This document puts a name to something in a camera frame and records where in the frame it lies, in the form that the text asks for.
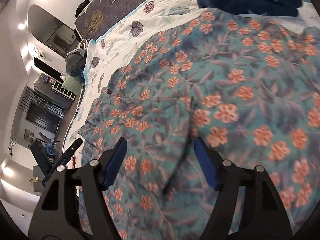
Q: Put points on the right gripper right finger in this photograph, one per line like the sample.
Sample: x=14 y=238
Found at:
x=263 y=215

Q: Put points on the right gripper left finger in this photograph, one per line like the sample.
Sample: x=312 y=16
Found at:
x=56 y=215

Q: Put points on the teal floral garment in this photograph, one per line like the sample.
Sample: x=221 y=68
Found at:
x=160 y=191

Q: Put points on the pile of dark clothes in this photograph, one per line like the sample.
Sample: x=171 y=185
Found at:
x=75 y=61

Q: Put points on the white ladder shelf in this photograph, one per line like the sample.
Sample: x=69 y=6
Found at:
x=57 y=87

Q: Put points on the green cushion left side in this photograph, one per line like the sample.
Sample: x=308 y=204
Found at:
x=72 y=84

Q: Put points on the black chair behind mattress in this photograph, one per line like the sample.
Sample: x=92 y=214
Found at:
x=79 y=9

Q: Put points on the purple deer-print mattress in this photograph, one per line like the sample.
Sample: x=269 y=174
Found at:
x=100 y=15

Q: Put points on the white seashell quilt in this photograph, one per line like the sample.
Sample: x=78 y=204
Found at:
x=120 y=42

